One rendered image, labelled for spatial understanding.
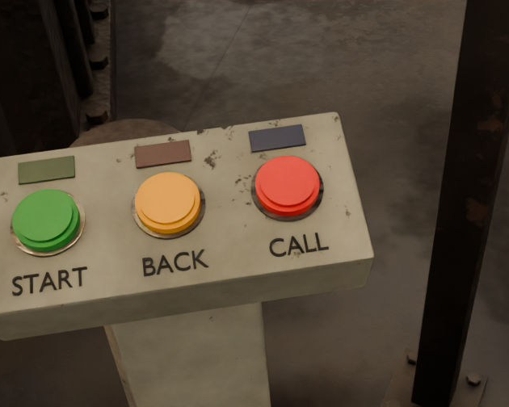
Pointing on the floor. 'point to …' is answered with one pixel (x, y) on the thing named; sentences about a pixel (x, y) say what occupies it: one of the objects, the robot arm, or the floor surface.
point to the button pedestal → (177, 259)
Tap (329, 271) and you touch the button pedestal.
